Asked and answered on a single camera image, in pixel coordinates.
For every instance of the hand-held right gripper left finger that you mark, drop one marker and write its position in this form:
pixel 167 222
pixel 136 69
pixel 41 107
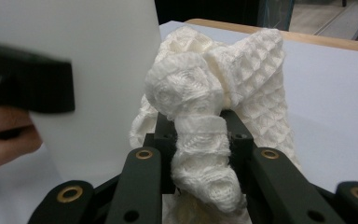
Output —
pixel 164 137

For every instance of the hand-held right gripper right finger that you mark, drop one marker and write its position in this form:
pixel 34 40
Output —
pixel 239 140

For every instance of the white waffle cloth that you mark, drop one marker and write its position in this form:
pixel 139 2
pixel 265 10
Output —
pixel 186 84

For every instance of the white cylindrical device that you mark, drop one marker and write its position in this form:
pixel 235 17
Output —
pixel 105 46

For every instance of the white table mat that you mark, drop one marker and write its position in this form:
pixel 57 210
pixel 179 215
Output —
pixel 332 109

